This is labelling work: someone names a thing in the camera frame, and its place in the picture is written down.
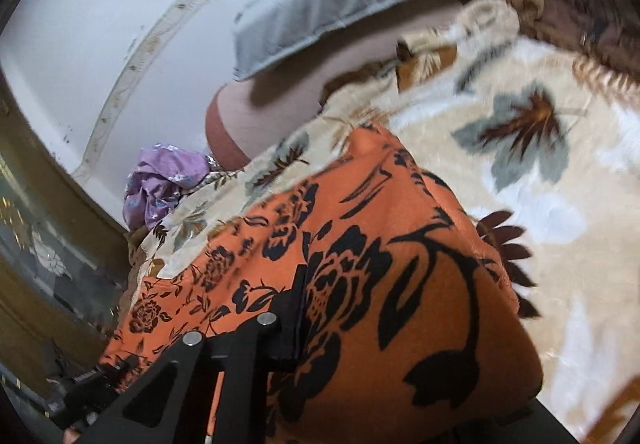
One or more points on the cream leaf pattern blanket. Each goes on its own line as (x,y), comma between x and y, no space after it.
(540,145)

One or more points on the pink brown mattress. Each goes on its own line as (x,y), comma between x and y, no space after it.
(245,118)

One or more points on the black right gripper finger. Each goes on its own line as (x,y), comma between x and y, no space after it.
(209,389)

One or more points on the glass door wooden cabinet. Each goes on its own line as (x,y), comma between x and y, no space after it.
(64,265)

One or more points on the orange black floral garment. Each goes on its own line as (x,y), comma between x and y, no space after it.
(411,324)

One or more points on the purple floral crumpled garment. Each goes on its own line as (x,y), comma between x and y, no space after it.
(163,174)

